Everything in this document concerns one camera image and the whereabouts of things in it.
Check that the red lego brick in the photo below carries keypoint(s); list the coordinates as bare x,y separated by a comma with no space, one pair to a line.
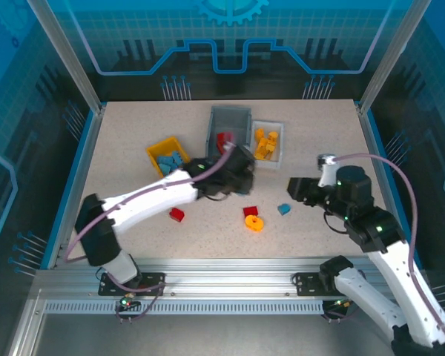
177,214
250,211

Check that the grey plastic bin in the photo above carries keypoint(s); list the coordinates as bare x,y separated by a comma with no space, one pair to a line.
230,118

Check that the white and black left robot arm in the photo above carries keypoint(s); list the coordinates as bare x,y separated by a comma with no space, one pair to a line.
152,196

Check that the white plastic bin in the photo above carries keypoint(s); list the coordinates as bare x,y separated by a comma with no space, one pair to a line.
267,125

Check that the yellow plastic bin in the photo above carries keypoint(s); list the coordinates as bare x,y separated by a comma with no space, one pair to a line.
161,147

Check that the small yellow lego brick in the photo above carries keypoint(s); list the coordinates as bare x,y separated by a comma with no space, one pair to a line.
273,136

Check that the yellow round lego with hole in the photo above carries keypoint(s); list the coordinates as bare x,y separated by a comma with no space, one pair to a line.
250,222

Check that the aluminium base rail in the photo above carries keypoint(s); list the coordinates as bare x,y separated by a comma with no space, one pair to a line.
226,274

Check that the small LED controller board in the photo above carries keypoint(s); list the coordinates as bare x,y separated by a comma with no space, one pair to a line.
341,303
126,304

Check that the small blue lego piece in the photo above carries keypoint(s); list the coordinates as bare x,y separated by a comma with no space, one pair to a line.
283,209

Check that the aluminium frame post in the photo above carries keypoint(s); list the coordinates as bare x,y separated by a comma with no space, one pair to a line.
389,55
66,55

